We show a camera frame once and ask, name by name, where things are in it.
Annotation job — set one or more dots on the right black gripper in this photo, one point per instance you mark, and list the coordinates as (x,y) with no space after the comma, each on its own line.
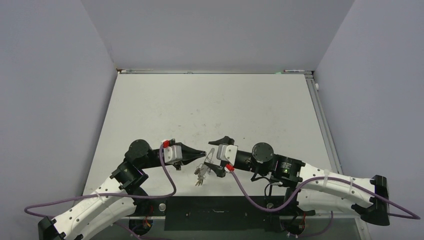
(225,139)

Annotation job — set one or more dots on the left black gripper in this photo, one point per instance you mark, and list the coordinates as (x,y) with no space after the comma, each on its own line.
(188,154)

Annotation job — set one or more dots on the silver key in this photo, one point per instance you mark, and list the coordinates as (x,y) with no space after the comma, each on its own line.
(201,170)

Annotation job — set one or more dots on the yellow key tag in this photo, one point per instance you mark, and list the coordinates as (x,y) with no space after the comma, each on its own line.
(200,181)

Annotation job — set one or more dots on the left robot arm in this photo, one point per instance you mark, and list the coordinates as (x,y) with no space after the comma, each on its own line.
(120,194)

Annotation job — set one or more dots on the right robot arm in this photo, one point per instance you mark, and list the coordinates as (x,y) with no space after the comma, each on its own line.
(310,188)

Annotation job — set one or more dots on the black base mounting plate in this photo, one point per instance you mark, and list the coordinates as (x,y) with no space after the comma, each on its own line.
(212,213)

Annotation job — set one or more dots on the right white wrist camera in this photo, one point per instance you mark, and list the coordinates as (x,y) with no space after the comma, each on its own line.
(226,154)

